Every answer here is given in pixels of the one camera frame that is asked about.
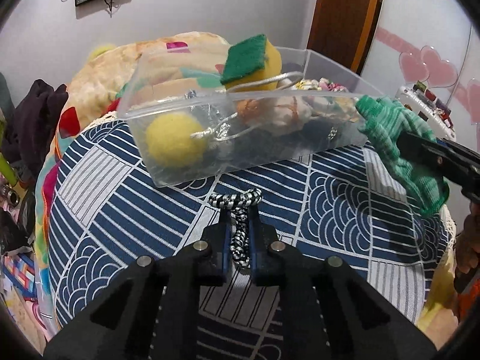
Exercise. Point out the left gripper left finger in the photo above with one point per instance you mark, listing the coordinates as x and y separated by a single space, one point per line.
215 269

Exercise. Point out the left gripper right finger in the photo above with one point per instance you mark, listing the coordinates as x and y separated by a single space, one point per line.
264 268

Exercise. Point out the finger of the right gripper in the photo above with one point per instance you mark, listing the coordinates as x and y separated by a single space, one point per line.
443 157

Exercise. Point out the floral fabric scrunchie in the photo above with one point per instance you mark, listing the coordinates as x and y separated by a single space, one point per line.
330 86

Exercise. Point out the yellow felt ball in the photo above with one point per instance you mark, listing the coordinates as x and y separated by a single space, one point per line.
169 140

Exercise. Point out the clear plastic storage box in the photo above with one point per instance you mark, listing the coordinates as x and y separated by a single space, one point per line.
188 79

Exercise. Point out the green yellow sponge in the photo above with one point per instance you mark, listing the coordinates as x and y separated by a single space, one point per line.
253 59

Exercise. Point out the white sock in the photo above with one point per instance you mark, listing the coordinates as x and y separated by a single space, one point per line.
285 115

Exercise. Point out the person's right hand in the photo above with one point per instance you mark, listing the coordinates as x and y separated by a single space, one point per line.
467 255

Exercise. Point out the blue white patterned tablecloth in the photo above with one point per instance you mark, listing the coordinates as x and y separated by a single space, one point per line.
356 259

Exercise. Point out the brown wooden door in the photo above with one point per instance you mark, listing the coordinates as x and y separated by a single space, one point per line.
343 30

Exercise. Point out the colourful book on floor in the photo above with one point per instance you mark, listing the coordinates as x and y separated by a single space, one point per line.
20 271

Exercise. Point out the colourful fleece blanket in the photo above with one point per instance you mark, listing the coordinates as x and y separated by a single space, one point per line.
90 93

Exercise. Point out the dark purple clothing pile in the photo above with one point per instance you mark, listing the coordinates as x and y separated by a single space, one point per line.
32 126

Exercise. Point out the yellow plush toy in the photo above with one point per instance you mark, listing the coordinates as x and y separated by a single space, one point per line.
99 50

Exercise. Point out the pink heart wall stickers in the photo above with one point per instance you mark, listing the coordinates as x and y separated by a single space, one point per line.
426 65

